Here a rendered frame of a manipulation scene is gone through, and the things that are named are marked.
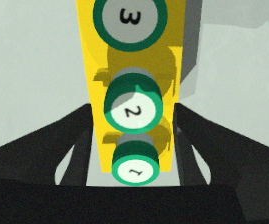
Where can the yellow tube rack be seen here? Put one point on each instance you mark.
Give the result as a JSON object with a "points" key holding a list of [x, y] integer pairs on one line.
{"points": [[162, 60]]}

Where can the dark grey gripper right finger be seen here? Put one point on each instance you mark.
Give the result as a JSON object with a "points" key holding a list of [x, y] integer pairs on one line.
{"points": [[233, 159]]}

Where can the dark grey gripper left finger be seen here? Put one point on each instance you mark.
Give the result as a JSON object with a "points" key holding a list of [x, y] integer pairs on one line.
{"points": [[34, 158]]}

